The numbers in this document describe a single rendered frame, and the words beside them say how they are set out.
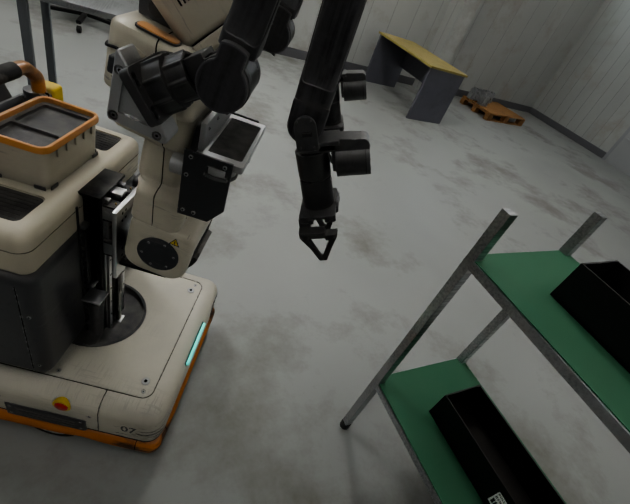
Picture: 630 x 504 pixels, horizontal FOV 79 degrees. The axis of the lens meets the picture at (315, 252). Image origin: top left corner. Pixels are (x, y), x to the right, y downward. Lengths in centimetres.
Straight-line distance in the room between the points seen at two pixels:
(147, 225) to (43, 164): 25
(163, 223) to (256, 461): 95
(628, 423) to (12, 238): 125
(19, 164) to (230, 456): 110
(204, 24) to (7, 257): 62
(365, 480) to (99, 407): 96
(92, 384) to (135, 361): 13
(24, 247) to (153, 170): 30
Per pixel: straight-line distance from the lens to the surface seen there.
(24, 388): 139
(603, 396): 99
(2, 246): 100
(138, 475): 153
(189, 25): 79
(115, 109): 72
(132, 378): 135
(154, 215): 97
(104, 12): 259
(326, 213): 68
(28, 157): 106
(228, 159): 84
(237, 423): 161
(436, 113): 587
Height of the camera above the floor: 144
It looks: 37 degrees down
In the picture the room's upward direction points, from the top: 23 degrees clockwise
